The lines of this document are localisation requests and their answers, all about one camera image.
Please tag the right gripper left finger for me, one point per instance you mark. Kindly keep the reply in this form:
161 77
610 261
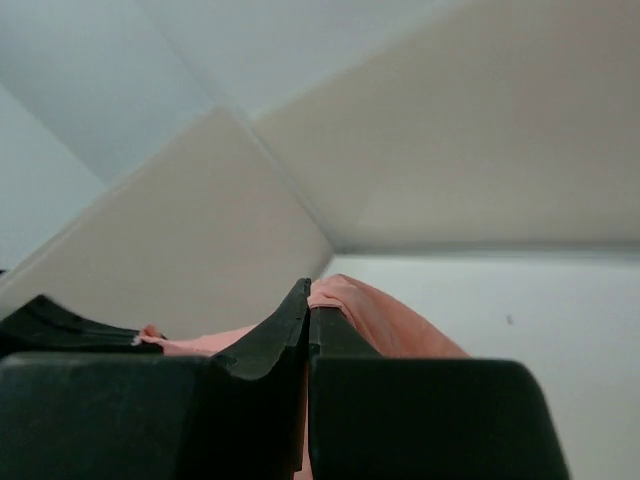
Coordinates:
73 415

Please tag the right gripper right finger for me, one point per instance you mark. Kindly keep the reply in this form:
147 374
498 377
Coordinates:
425 415

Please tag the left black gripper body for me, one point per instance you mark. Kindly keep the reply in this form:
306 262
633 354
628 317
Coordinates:
42 325

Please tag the salmon pink jacket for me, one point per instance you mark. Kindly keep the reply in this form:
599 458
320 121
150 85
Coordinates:
249 415

